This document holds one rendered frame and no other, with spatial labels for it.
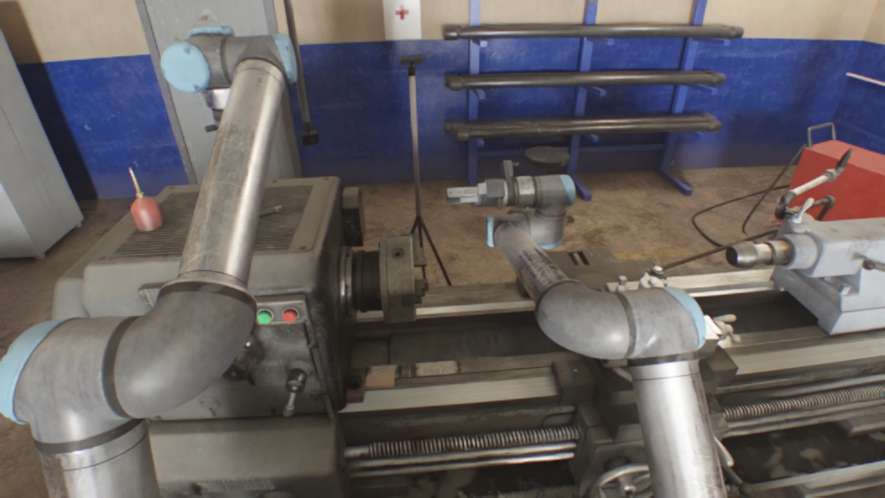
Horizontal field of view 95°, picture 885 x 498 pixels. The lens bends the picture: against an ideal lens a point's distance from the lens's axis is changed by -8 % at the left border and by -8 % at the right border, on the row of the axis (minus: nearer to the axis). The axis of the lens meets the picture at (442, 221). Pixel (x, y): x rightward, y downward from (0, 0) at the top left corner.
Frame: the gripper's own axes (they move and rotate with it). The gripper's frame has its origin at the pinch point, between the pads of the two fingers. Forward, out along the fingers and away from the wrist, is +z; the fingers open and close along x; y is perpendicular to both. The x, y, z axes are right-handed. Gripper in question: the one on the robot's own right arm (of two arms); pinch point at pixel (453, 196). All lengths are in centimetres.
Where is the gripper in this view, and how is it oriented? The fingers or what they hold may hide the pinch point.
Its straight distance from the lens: 124.0
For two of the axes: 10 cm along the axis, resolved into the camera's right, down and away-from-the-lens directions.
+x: -0.5, 1.8, 9.8
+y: 0.7, 9.8, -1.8
